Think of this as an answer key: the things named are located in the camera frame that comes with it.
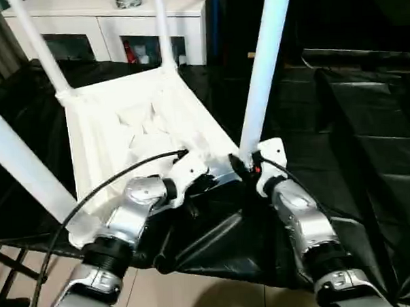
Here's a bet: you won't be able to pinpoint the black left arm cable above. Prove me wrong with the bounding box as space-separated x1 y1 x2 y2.
20 149 196 307

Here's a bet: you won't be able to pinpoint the toy figures behind cabinet glass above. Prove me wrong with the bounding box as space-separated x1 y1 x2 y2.
122 35 188 67

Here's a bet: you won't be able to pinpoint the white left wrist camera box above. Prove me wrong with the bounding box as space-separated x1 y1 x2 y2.
161 152 211 209

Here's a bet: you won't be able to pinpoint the white plastic table leg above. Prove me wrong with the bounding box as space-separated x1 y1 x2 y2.
154 0 179 73
0 94 81 228
6 0 78 101
231 0 301 168

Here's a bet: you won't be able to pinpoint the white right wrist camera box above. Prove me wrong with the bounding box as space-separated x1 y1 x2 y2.
252 138 289 198

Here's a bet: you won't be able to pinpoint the black tv cabinet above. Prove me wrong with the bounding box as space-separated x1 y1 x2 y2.
204 0 410 73

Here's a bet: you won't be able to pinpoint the black metal stand frame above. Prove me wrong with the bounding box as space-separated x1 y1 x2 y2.
0 238 52 307

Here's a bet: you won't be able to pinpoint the white cabinet with glass doors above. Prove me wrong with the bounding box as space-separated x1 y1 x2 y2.
0 0 212 73

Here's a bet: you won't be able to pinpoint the white plastic table top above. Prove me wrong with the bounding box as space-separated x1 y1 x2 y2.
55 60 254 250

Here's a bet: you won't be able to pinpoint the black work mat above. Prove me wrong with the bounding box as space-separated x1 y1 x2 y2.
0 41 410 307

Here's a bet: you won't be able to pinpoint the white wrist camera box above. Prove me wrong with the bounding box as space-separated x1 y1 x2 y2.
161 152 211 209
252 138 289 198

